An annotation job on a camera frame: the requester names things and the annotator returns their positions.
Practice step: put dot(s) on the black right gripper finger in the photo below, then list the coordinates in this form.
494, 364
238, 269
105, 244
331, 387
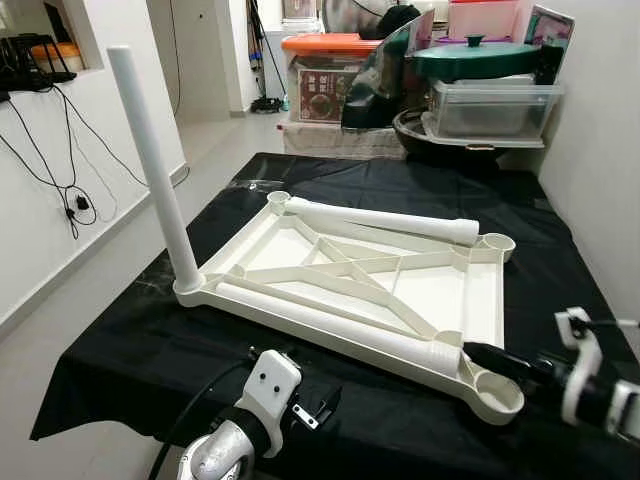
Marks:
495, 358

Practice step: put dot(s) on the white plastic table leg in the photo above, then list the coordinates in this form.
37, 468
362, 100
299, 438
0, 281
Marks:
390, 221
330, 322
149, 150

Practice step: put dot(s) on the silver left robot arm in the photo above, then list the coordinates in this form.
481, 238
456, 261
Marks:
215, 455

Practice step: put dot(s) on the white plastic table top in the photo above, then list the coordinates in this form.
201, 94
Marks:
440, 290

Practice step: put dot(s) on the black table cloth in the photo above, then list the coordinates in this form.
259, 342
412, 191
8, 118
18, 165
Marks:
150, 370

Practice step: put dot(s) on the crossed clear tape patch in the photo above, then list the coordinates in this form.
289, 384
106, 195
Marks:
152, 288

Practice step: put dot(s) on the clear tape strip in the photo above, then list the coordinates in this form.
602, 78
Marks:
262, 185

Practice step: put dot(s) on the beige speckled low platform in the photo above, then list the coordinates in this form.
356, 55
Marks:
330, 142

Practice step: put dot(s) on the clear plastic storage box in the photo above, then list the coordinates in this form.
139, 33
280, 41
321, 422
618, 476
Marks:
495, 110

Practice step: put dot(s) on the black floor power strip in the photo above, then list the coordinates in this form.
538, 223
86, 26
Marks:
268, 105

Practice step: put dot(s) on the black power adapter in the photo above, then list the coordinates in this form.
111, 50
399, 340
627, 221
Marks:
82, 206

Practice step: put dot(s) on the dark glossy bag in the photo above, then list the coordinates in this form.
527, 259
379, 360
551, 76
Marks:
375, 95

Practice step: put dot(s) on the dark green round lid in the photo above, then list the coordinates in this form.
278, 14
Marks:
475, 60

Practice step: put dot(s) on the framed picture board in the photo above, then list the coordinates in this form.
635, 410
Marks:
555, 30

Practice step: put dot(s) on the black wifi router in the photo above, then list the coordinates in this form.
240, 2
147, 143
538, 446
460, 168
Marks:
40, 75

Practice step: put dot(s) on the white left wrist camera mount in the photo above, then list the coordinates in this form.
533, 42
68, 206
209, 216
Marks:
272, 380

